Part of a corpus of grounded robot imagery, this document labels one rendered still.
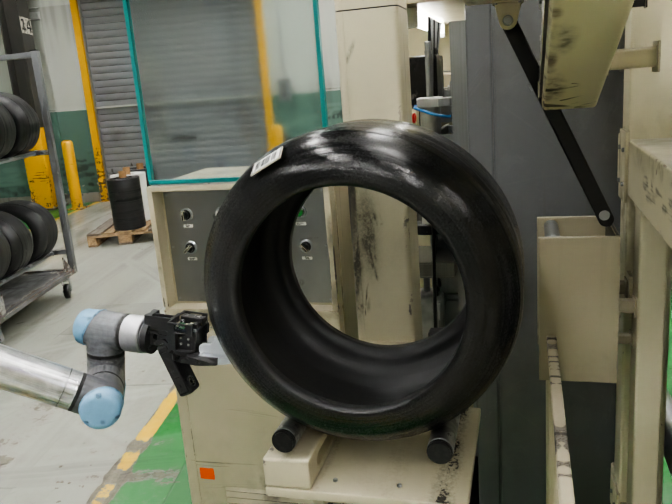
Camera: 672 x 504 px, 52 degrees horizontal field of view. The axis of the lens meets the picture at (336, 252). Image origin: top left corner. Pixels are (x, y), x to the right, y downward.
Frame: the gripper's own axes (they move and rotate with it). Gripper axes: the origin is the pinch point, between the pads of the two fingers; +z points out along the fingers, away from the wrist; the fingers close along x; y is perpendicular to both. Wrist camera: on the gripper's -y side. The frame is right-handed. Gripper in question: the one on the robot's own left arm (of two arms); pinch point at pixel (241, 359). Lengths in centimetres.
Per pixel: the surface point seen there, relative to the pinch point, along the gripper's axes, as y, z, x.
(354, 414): -0.9, 25.6, -11.7
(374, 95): 50, 18, 26
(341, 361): -4.1, 16.6, 14.5
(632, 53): 60, 63, 8
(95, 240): -141, -378, 503
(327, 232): 11, 0, 60
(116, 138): -74, -542, 809
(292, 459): -12.9, 14.3, -10.2
